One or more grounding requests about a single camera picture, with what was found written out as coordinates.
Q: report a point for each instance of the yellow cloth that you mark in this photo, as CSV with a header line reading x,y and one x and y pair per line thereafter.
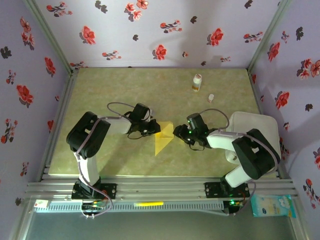
x,y
162,142

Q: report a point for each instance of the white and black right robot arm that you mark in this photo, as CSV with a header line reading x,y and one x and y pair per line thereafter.
x,y
222,138

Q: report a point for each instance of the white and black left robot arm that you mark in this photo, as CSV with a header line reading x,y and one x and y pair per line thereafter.
x,y
120,125

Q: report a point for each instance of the white square plastic container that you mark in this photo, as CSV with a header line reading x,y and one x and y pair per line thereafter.
x,y
250,120

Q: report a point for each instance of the small white bottle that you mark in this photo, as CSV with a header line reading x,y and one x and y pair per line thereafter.
x,y
211,98

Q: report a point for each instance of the large white bottle orange label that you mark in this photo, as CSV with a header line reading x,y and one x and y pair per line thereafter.
x,y
196,81

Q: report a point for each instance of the controller board with green light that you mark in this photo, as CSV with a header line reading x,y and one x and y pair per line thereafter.
x,y
233,203

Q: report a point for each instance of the blue wet wipes packet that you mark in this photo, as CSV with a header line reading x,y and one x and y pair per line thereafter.
x,y
272,206

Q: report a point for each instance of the white card with red mark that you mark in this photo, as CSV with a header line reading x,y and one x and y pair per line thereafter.
x,y
41,203

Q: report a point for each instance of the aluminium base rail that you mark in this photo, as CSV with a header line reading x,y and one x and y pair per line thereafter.
x,y
160,187

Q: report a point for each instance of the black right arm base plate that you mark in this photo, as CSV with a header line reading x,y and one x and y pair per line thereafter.
x,y
212,190

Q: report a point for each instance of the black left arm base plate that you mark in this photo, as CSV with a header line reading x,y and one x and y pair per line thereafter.
x,y
110,191

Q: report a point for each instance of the aluminium side rail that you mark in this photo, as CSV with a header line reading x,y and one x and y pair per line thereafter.
x,y
58,125
255,90

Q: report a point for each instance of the aluminium frame post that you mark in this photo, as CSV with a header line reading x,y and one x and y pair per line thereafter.
x,y
50,37
267,37

